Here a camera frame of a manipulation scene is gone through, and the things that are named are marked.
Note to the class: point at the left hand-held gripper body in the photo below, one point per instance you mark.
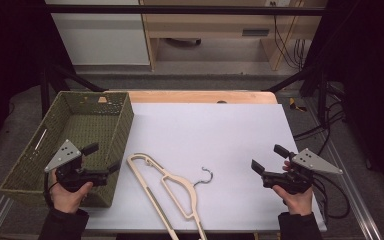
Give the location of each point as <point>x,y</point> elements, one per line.
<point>67,156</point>

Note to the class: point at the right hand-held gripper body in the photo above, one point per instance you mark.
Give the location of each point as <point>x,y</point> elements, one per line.
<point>310,161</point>

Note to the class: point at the green woven basket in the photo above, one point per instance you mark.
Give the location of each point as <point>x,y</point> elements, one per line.
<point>90,126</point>

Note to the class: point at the person's right hand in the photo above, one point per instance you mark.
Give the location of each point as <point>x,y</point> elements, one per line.
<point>298,202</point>

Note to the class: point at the person's left hand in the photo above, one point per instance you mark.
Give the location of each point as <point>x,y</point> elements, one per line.
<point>67,201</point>

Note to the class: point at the yellow and black tool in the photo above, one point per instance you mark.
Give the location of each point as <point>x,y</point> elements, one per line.
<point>294,105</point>

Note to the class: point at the white paper sheet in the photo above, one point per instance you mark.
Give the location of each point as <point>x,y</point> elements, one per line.
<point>206,133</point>

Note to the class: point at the beige clothes hanger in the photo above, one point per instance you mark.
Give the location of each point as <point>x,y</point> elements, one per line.
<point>183,181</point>

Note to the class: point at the black curtain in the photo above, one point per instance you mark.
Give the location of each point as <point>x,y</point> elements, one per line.
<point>370,66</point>
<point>10,50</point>

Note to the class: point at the white cabinet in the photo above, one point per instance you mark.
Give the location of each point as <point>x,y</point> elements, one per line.
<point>100,36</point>

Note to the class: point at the wooden desk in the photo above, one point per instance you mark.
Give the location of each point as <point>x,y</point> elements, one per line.
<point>210,25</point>

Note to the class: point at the black frame stand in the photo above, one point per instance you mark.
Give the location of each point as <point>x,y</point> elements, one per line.
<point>321,96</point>
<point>45,90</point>

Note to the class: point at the black horizontal frame bar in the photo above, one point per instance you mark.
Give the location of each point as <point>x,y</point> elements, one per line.
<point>180,10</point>

